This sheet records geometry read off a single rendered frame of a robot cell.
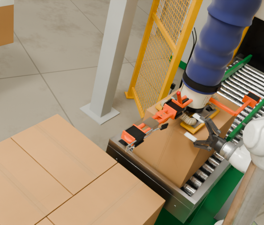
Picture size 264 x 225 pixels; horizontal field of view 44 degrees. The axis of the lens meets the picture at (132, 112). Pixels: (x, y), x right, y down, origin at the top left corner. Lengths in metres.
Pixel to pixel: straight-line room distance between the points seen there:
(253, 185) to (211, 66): 0.78
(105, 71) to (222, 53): 1.47
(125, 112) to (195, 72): 1.73
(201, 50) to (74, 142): 1.04
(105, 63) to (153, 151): 1.15
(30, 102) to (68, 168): 1.42
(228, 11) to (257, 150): 0.80
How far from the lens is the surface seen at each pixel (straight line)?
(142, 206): 2.01
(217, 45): 1.76
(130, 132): 1.55
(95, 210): 1.93
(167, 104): 1.82
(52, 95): 3.50
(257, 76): 3.87
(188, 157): 1.97
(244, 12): 1.71
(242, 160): 1.69
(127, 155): 2.18
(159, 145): 2.06
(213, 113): 2.13
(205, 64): 1.81
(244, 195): 1.29
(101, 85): 3.11
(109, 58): 2.92
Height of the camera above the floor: 2.14
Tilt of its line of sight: 38 degrees down
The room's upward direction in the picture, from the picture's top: 17 degrees clockwise
